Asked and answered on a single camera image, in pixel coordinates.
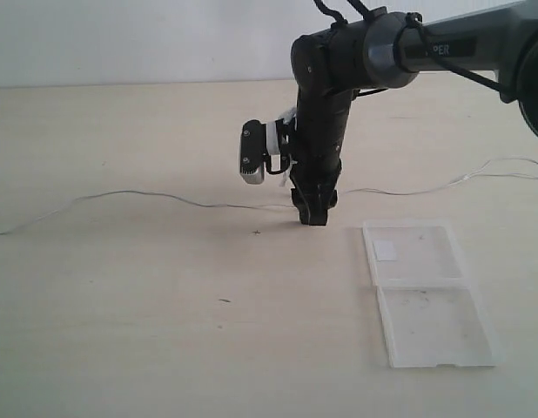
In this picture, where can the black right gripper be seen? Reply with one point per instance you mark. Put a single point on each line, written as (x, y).
(320, 127)

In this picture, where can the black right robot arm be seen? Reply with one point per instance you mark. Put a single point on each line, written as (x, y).
(496, 48)

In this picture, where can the white sticker in case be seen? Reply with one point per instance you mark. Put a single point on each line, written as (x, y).
(384, 250)

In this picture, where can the clear plastic hinged case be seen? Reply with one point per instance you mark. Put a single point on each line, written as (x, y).
(432, 313)

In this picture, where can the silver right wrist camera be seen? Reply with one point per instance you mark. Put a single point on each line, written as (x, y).
(263, 149)

